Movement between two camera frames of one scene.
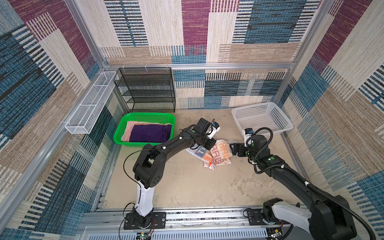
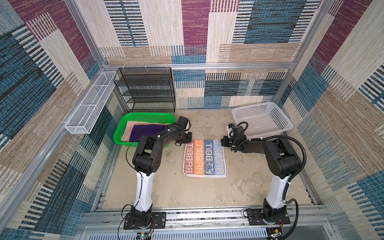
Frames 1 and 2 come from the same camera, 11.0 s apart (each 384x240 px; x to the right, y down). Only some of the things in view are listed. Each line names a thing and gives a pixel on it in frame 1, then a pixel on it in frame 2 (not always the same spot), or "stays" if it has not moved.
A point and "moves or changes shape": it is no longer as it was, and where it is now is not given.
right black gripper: (236, 146) -> (224, 141)
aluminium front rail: (191, 219) stays
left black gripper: (212, 143) -> (189, 140)
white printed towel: (220, 153) moves or changes shape
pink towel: (125, 136) stays
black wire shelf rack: (148, 89) stays
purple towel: (150, 133) stays
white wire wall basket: (86, 116) stays
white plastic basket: (258, 116) stays
